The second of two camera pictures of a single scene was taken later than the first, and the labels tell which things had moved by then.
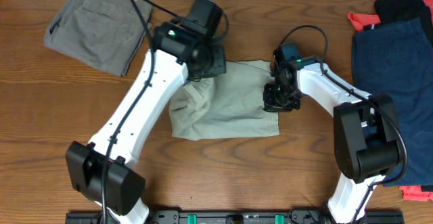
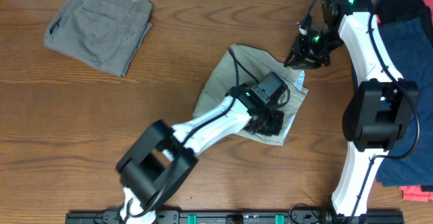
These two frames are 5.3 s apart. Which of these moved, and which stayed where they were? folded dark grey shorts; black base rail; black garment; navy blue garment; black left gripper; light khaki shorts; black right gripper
Moved: black right gripper; black left gripper; light khaki shorts
Stayed: black base rail; folded dark grey shorts; black garment; navy blue garment
